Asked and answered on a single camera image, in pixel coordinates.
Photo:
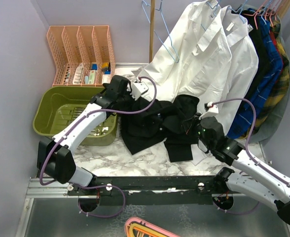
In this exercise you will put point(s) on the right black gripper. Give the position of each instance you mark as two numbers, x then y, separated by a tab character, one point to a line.
191	123

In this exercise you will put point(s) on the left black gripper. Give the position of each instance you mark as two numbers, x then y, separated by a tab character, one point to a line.
132	101

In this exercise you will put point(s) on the black shirt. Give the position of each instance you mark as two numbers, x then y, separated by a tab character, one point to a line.
263	65
162	122

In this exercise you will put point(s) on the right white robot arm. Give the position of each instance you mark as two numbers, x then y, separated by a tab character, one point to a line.
264	183

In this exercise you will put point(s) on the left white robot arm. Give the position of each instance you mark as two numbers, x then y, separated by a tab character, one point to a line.
55	155

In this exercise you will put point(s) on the front white shirt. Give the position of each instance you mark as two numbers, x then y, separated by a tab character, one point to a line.
195	60

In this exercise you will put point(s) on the white shirt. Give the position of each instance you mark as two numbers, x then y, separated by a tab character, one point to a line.
235	80
195	60

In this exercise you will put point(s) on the blue plaid shirt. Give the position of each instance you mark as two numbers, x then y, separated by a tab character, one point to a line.
244	117

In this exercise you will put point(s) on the yellow plaid shirt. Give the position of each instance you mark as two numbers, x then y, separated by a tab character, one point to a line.
273	111

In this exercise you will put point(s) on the black hanging shirt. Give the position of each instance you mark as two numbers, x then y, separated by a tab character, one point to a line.
263	65

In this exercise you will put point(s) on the pink hanger stack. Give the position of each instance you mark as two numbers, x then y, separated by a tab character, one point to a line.
137	227

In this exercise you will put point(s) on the peach plastic file organizer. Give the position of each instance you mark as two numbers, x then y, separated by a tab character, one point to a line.
83	55

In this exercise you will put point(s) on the olive green plastic basin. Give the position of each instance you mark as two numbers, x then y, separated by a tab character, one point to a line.
61	105

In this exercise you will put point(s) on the wooden rack pole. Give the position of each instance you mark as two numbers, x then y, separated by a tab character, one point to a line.
151	33

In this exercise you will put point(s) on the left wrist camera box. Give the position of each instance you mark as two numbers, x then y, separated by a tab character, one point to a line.
138	88

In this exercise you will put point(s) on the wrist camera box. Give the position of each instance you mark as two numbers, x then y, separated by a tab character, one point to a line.
211	110
138	88

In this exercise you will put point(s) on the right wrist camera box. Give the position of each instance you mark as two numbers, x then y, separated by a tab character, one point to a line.
211	110

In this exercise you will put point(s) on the black mounting rail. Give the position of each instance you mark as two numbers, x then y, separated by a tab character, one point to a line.
154	190

